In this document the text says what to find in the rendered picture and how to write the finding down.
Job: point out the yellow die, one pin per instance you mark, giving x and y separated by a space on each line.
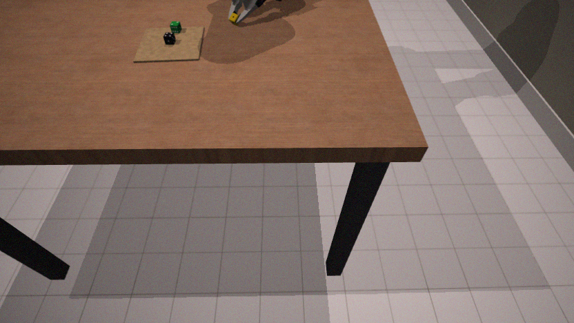
233 18

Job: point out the black die with white pips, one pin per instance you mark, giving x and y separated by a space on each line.
169 38

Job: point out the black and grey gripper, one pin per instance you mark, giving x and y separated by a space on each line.
250 6

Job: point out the tan square mat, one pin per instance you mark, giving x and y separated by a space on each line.
186 48

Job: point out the green die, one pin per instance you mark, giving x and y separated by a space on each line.
175 27

